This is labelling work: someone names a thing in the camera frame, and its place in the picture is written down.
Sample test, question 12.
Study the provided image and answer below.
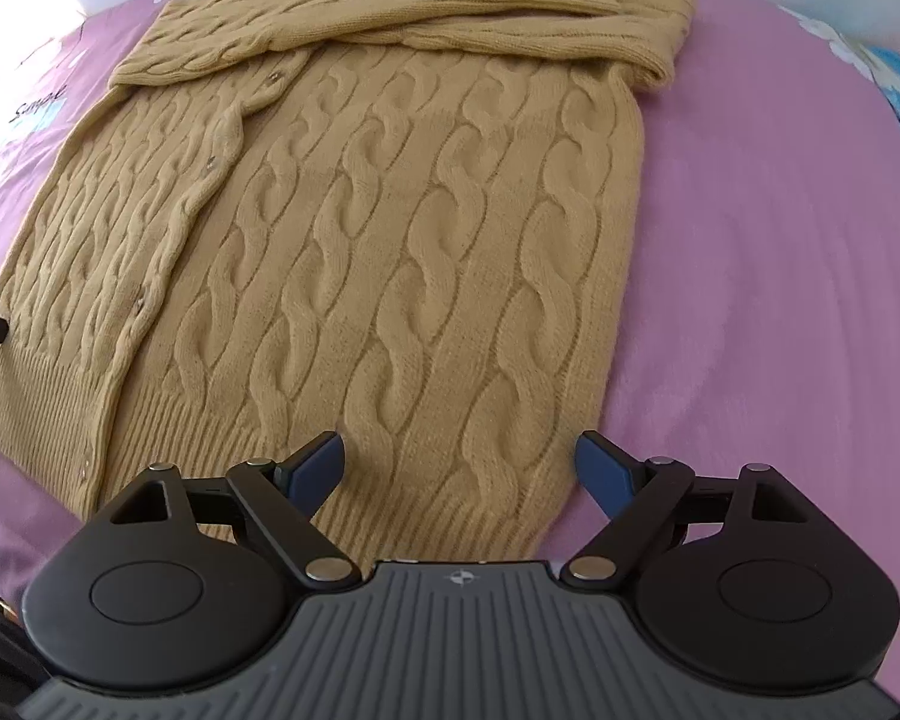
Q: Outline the pink floral bed sheet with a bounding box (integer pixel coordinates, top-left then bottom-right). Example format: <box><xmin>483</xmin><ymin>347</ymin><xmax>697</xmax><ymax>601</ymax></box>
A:
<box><xmin>0</xmin><ymin>0</ymin><xmax>900</xmax><ymax>608</ymax></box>

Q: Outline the yellow cable-knit cardigan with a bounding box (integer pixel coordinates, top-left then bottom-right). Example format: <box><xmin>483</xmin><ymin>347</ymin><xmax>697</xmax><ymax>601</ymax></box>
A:
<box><xmin>0</xmin><ymin>0</ymin><xmax>697</xmax><ymax>563</ymax></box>

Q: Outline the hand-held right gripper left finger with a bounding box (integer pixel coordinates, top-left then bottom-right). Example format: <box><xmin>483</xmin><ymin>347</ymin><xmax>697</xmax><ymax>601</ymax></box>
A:
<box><xmin>109</xmin><ymin>431</ymin><xmax>361</xmax><ymax>586</ymax></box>

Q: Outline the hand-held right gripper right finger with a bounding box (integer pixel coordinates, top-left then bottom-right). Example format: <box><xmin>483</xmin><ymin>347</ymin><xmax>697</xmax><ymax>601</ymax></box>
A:
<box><xmin>562</xmin><ymin>431</ymin><xmax>811</xmax><ymax>586</ymax></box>

